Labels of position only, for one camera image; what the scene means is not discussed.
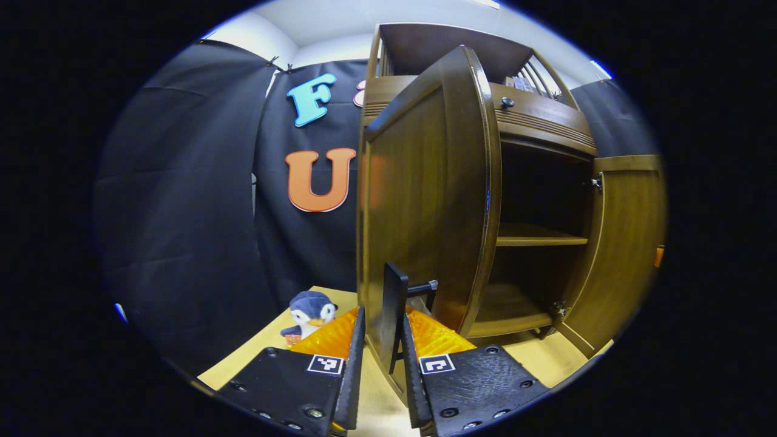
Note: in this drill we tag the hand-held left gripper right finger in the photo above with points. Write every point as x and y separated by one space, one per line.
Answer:
473 388

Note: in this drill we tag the black backdrop cloth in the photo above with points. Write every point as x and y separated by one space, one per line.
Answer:
182 182

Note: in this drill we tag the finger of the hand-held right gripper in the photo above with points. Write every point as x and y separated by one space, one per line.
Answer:
659 257

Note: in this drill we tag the small ceiling light panel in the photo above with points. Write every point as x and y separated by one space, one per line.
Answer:
602 68

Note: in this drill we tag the wooden cabinet door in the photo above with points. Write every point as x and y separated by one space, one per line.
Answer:
425 182
625 243

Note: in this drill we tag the wooden drawer with black knob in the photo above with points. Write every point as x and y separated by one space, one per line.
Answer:
546 118

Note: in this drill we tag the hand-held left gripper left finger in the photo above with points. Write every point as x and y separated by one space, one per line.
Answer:
291 388

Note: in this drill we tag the blue penguin plush toy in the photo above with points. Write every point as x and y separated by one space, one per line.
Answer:
311 312

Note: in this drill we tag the wooden inner cabinet shelf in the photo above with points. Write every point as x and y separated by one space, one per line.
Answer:
540 235

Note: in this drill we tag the wooden double-door shoe cabinet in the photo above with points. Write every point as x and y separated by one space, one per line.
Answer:
425 39

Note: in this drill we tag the large ceiling light panel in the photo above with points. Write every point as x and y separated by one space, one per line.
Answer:
487 3

